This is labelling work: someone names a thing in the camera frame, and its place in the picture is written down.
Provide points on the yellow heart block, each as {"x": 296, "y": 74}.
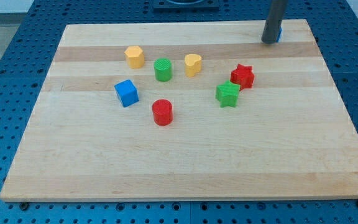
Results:
{"x": 193, "y": 64}

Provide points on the yellow hexagon block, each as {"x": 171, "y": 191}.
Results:
{"x": 134, "y": 57}

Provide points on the red cylinder block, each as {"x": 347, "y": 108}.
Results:
{"x": 163, "y": 112}

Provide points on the wooden board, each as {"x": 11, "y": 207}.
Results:
{"x": 289, "y": 137}

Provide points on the green cylinder block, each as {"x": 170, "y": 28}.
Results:
{"x": 163, "y": 69}

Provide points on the green star block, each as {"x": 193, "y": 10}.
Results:
{"x": 227, "y": 94}

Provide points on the blue cube block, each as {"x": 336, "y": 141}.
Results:
{"x": 126, "y": 93}

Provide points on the red star block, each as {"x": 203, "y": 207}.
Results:
{"x": 243, "y": 76}

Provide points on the blue block behind rod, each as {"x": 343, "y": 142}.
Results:
{"x": 279, "y": 35}

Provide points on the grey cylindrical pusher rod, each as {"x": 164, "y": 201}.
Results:
{"x": 273, "y": 21}

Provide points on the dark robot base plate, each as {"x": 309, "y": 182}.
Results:
{"x": 163, "y": 5}

